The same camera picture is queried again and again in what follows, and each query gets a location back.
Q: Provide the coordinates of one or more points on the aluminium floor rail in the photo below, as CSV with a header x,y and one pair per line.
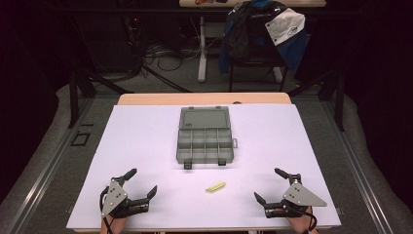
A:
x,y
48,169
357,169

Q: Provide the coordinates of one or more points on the white-legged desk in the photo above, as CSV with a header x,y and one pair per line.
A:
x,y
202,48

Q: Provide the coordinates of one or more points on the small yellow plastic piece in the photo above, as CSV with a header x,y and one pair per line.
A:
x,y
215,187

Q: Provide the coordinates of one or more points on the black metal stand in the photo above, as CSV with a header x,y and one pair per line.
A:
x,y
74,97
339,97

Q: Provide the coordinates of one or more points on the clear grey compartment box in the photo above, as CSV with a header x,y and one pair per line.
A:
x,y
205,139

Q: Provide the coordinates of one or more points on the black chair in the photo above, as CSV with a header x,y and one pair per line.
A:
x,y
256,61

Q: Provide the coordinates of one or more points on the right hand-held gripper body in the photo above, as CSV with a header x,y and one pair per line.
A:
x,y
302,196

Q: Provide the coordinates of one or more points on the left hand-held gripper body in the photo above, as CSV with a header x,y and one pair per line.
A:
x,y
114,196

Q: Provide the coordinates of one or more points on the person's right hand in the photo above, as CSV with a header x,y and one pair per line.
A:
x,y
303,224

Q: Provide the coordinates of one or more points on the person's left hand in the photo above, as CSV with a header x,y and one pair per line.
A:
x,y
112,226

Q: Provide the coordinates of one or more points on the white table sheet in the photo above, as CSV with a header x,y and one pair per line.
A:
x,y
142,146

